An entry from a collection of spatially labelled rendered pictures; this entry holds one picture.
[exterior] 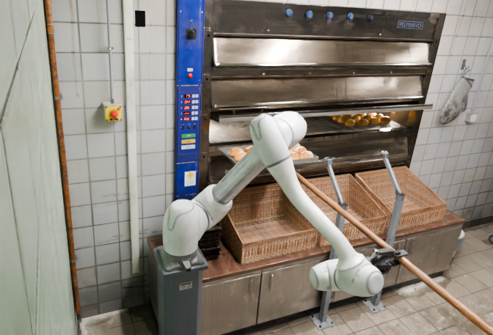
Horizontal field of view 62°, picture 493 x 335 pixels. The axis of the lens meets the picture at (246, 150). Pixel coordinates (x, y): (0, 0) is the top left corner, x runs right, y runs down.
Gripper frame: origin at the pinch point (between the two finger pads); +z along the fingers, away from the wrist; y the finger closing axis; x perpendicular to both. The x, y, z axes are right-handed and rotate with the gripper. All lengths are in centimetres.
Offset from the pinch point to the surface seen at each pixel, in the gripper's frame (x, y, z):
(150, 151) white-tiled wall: -139, 2, -71
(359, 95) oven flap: -137, -29, 83
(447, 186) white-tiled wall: -138, 63, 210
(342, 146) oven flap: -141, 13, 80
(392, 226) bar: -79, 48, 84
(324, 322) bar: -78, 119, 39
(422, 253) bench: -84, 84, 128
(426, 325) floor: -50, 119, 108
